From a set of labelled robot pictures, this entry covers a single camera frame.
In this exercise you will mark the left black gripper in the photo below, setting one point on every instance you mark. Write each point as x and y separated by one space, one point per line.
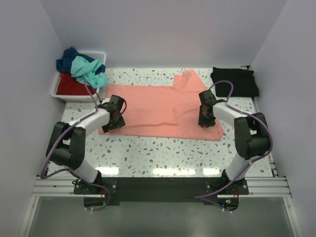
119 123

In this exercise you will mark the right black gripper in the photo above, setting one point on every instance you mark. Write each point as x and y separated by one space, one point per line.
202 122

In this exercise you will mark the pink t shirt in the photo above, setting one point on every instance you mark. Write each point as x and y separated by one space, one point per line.
165 111

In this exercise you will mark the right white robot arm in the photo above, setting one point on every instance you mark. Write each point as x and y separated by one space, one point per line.
253 140

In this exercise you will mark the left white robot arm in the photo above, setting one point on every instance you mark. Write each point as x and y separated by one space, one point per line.
66 147

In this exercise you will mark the teal t shirt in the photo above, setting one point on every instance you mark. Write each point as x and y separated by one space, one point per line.
92 72

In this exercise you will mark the red t shirt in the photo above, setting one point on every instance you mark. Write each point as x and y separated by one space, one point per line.
70 86

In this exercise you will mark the folded black t shirt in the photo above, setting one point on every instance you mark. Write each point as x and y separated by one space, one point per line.
242 80

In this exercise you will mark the white plastic laundry basket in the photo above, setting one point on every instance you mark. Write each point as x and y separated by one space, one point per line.
99 55

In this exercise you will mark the navy blue t shirt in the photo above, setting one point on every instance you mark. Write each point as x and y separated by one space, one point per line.
63 65

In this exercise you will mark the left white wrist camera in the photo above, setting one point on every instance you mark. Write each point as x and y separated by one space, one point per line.
105 100

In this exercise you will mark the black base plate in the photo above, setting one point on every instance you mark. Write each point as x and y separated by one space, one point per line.
106 198

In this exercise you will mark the aluminium frame rail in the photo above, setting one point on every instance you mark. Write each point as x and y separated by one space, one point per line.
269 187

